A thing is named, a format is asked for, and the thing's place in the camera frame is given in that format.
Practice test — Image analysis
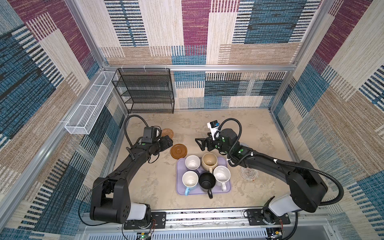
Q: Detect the aluminium front rail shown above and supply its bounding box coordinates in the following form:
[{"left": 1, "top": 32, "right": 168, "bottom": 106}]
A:
[{"left": 75, "top": 207, "right": 341, "bottom": 240}]

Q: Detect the black wire mesh shelf rack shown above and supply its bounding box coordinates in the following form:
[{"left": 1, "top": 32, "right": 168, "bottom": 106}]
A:
[{"left": 112, "top": 68, "right": 175, "bottom": 114}]

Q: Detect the lavender plastic tray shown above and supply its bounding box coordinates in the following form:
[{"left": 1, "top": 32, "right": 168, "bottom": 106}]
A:
[{"left": 175, "top": 155, "right": 232, "bottom": 196}]

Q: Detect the lavender mug white inside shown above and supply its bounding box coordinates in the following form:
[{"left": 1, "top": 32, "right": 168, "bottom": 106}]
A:
[{"left": 185, "top": 155, "right": 201, "bottom": 175}]

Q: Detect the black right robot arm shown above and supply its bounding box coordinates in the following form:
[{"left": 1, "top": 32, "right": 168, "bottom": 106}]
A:
[{"left": 195, "top": 129, "right": 328, "bottom": 221}]

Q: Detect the tan wicker round coaster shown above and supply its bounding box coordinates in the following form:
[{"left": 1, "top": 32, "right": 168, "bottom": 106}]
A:
[{"left": 162, "top": 128, "right": 174, "bottom": 139}]

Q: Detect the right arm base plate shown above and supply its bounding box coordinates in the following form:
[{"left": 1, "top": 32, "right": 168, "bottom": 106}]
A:
[{"left": 243, "top": 208, "right": 291, "bottom": 226}]

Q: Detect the beige ceramic mug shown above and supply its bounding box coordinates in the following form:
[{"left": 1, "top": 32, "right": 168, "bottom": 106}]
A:
[{"left": 201, "top": 153, "right": 218, "bottom": 174}]

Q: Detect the clear patterned glass coaster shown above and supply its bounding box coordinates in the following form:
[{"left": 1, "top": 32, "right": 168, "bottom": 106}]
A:
[{"left": 240, "top": 168, "right": 259, "bottom": 182}]

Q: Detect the light blue handled mug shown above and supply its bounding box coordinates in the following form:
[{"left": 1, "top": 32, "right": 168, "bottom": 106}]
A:
[{"left": 182, "top": 171, "right": 199, "bottom": 196}]

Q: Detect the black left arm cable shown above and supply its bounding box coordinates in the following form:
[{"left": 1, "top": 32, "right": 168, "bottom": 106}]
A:
[{"left": 123, "top": 114, "right": 150, "bottom": 148}]

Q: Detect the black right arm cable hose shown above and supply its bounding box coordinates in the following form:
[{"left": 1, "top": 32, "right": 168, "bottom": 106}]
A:
[{"left": 275, "top": 160, "right": 345, "bottom": 207}]

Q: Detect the white ceramic mug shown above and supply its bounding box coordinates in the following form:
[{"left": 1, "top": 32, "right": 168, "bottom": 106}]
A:
[{"left": 213, "top": 166, "right": 231, "bottom": 192}]

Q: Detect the white wire mesh wall basket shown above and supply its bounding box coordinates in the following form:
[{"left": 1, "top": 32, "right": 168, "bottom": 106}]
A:
[{"left": 65, "top": 72, "right": 115, "bottom": 135}]

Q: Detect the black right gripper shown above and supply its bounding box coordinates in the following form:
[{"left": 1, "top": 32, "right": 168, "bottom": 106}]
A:
[{"left": 195, "top": 132, "right": 231, "bottom": 155}]

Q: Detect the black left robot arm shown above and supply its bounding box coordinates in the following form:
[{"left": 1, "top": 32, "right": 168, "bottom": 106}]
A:
[{"left": 90, "top": 136, "right": 173, "bottom": 225}]

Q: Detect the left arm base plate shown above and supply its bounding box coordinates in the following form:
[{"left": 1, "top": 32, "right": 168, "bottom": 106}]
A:
[{"left": 123, "top": 212, "right": 167, "bottom": 230}]

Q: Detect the black ceramic mug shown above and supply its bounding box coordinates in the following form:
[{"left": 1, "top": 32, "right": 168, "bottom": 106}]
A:
[{"left": 199, "top": 172, "right": 216, "bottom": 199}]

